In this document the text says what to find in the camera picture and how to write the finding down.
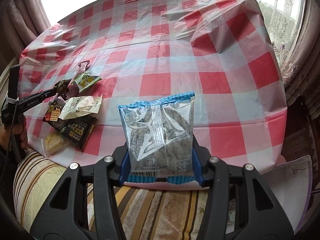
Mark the beige drape curtain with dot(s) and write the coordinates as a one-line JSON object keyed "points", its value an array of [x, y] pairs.
{"points": [[24, 21]]}

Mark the green white snack packet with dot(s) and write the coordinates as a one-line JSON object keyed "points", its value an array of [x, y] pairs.
{"points": [[85, 80]]}

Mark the white box purple rim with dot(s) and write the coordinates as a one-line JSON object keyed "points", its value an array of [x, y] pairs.
{"points": [[291, 182]]}

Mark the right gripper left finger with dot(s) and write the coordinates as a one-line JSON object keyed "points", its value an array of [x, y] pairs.
{"points": [[64, 213]]}

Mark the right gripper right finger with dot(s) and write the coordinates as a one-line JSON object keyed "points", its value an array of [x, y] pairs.
{"points": [[240, 204]]}

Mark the blue clear snack bag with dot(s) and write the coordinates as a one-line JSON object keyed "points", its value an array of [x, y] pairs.
{"points": [[159, 138]]}

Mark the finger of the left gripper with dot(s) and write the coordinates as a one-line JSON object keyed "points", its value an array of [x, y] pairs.
{"points": [[33, 100]]}

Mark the clear yellow cake packet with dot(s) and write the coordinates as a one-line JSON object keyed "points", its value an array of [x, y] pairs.
{"points": [[53, 143]]}

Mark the cream nut snack packet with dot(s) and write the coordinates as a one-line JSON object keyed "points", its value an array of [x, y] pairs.
{"points": [[80, 106]]}

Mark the striped sofa cushion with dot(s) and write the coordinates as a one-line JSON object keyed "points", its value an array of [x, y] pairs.
{"points": [[145, 214]]}

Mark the pink black snack packet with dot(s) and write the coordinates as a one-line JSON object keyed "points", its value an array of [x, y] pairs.
{"points": [[66, 89]]}

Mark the red white checkered tablecloth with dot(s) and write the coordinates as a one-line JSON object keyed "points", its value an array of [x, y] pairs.
{"points": [[149, 49]]}

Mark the black biscuit snack packet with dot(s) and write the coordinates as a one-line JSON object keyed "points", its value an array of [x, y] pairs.
{"points": [[54, 110]]}

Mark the black gold snack packet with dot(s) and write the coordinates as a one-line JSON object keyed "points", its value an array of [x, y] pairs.
{"points": [[77, 130]]}

